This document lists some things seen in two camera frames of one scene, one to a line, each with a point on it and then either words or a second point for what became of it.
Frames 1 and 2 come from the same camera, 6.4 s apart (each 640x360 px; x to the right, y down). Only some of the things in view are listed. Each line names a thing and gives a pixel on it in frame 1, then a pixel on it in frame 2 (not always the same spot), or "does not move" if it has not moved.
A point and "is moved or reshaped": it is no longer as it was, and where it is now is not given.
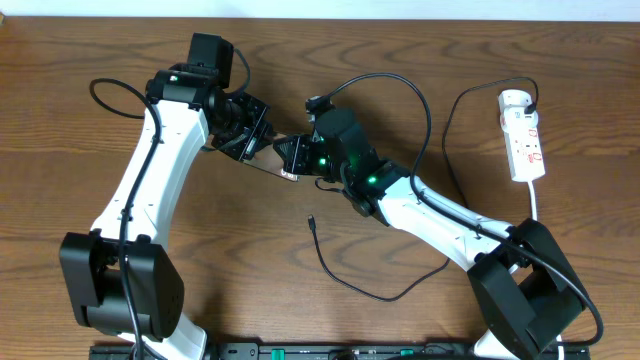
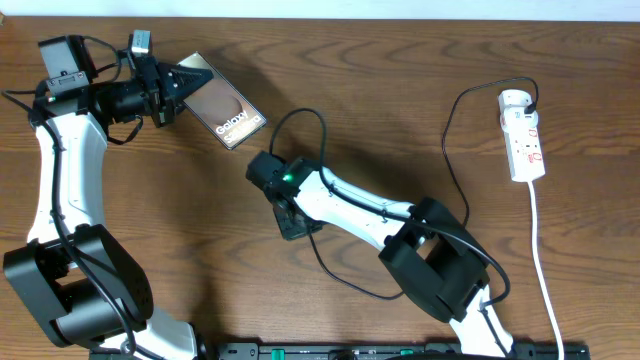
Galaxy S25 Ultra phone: [268, 159] is moved or reshaped
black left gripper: [248, 130] to [161, 92]
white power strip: [522, 134] does not move
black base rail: [299, 351] does not move
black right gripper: [295, 162] to [290, 231]
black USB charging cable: [532, 108] does not move
